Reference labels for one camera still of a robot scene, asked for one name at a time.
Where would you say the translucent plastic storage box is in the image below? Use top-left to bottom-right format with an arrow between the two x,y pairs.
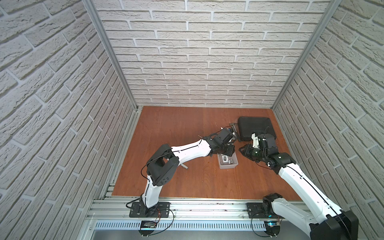
218,153 -> 239,170

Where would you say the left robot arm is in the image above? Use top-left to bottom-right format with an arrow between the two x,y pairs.
140,127 -> 235,210

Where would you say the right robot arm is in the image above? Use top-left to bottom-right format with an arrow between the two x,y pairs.
239,134 -> 359,240

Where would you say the black plastic tool case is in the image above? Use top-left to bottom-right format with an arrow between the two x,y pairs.
238,117 -> 277,142

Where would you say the right controller board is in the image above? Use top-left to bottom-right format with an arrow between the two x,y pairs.
264,222 -> 281,238

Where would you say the controller board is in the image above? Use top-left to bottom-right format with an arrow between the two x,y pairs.
264,222 -> 281,238
139,221 -> 158,237

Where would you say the left controller board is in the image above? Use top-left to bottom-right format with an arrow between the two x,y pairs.
139,221 -> 158,237

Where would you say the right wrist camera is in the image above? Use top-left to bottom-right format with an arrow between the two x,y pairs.
251,133 -> 260,149

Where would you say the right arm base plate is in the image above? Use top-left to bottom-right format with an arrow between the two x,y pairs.
246,203 -> 282,219

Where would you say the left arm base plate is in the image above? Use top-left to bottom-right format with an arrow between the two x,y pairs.
129,202 -> 171,218

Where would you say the aluminium rail frame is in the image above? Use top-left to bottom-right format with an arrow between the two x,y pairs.
78,185 -> 310,239

